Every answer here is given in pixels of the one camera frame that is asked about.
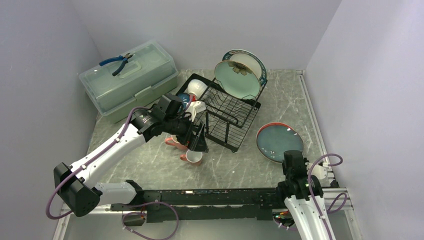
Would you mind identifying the clear plastic storage box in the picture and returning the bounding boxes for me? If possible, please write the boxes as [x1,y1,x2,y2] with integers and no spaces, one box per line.
[79,40,179,123]

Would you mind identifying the large pink mug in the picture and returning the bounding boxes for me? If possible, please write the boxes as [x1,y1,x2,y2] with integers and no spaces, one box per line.
[164,135,188,151]

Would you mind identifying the white ceramic bowl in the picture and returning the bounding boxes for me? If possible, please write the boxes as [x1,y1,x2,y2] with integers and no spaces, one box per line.
[186,79,208,100]

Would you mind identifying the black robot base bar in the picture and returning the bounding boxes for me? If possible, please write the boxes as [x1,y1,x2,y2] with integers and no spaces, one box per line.
[110,187,288,223]

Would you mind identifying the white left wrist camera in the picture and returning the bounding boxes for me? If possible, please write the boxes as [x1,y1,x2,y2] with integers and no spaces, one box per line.
[184,94,207,122]

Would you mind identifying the dark blue speckled plate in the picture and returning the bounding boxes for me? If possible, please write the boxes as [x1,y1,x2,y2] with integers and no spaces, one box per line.
[255,122,304,163]

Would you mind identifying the blue handled pliers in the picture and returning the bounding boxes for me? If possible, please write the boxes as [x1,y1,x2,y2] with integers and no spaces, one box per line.
[99,52,135,77]

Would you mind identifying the black wire dish rack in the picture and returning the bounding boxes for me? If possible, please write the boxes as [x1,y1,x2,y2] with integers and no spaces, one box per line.
[176,73,261,153]

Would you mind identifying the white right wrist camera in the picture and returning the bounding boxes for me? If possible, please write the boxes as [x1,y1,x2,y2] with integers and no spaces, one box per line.
[310,163,330,182]

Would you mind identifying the green rimmed white plate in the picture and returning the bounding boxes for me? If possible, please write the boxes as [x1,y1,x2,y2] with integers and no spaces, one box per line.
[222,49,267,86]

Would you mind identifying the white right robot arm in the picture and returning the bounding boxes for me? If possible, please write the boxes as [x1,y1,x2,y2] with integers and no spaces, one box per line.
[275,150,336,240]

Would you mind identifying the dark blue tan bowl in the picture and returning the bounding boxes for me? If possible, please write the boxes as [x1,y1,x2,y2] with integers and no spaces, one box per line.
[177,92,191,108]

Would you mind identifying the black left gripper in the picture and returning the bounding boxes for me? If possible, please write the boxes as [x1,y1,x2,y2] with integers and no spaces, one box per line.
[163,112,209,152]

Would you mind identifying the small pink mug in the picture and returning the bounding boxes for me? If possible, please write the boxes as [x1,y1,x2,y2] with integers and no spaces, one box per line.
[179,150,203,166]

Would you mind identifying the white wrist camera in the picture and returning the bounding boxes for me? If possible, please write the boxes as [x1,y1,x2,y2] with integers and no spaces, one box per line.
[310,163,330,182]
[184,94,207,122]

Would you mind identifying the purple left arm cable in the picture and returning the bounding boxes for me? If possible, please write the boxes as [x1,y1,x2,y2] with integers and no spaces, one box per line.
[45,94,196,221]

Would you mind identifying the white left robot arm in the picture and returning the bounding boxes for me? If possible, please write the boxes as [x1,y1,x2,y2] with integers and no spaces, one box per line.
[45,93,209,220]

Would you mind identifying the mint green flower plate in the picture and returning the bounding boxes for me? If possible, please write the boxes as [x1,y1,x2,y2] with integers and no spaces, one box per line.
[214,60,261,100]

